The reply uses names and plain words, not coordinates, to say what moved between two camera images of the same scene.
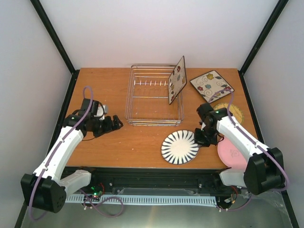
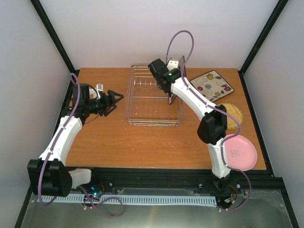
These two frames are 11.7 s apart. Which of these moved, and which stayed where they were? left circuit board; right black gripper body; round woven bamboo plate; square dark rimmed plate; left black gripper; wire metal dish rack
Moved: right black gripper body; left black gripper
Stayed: left circuit board; square dark rimmed plate; round woven bamboo plate; wire metal dish rack
